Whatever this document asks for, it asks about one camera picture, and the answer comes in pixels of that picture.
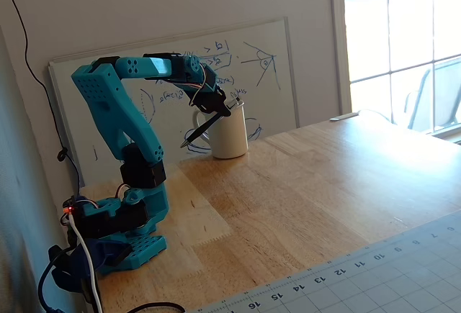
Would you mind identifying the blue and black pen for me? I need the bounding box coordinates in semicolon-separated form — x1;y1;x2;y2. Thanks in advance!
180;98;245;148

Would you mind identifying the patio chair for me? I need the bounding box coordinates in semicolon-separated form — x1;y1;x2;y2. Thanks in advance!
403;55;461;135

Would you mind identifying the small white flat strip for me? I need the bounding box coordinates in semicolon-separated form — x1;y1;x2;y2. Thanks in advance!
330;112;358;123

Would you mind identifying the white framed window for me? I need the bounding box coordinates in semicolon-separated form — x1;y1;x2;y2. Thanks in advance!
329;0;461;145

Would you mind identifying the grey gridded cutting mat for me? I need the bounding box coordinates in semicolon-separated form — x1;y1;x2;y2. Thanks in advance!
187;212;461;313

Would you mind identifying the black power cable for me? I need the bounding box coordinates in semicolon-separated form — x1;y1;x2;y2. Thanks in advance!
37;244;187;313

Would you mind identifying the white USB cable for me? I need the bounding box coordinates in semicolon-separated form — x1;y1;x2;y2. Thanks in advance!
67;214;104;313

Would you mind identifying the white ceramic mug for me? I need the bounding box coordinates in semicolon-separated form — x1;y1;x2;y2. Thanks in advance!
192;101;250;160

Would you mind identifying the white whiteboard with drawings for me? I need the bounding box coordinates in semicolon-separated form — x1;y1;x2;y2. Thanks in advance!
48;17;300;189

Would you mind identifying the black wall cable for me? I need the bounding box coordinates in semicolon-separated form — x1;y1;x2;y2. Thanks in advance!
6;0;82;189

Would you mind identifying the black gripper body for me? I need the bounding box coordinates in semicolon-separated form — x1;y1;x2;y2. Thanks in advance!
189;66;226;112

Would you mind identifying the blue table clamp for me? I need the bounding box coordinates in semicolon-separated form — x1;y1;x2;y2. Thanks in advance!
50;239;133;292

